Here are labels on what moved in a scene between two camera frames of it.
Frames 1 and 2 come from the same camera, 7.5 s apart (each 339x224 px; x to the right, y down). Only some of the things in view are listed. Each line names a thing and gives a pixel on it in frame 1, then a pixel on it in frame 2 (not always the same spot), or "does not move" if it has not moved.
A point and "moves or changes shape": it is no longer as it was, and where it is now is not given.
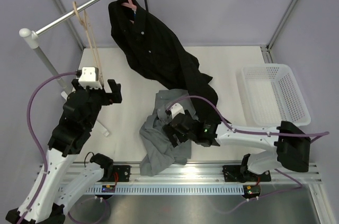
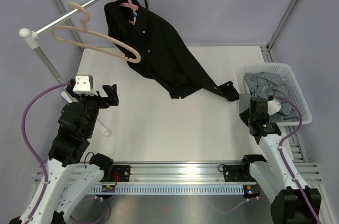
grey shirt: x=161 y=154 -> x=264 y=84
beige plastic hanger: x=82 y=16 moves or changes shape
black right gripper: x=170 y=131 -> x=243 y=115
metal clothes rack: x=31 y=40 does not move
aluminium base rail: x=220 y=172 does not move
